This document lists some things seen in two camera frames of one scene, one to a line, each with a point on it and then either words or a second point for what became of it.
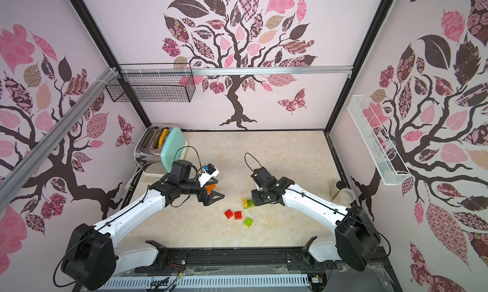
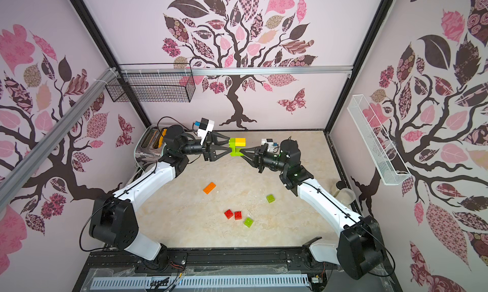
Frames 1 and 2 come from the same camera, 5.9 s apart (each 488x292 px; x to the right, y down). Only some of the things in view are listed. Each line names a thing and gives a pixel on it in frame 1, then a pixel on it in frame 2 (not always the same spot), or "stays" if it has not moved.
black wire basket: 155,82 stays
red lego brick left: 229,214 stays
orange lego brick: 210,188 stays
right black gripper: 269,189 -> 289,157
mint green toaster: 157,147 stays
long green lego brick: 250,204 -> 232,145
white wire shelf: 385,159 stays
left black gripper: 208,200 -> 207,149
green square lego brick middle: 248,222 stays
